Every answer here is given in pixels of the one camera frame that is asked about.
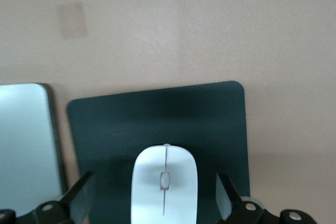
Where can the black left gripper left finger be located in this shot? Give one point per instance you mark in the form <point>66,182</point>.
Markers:
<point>80,200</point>

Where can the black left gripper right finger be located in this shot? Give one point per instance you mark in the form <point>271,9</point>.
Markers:
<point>226,200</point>

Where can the white computer mouse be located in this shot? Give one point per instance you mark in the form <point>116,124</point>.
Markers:
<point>149,182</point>

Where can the black mouse pad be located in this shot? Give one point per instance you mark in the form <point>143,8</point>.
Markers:
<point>157,119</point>

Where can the silver laptop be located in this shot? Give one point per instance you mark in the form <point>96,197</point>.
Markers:
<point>23,142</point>

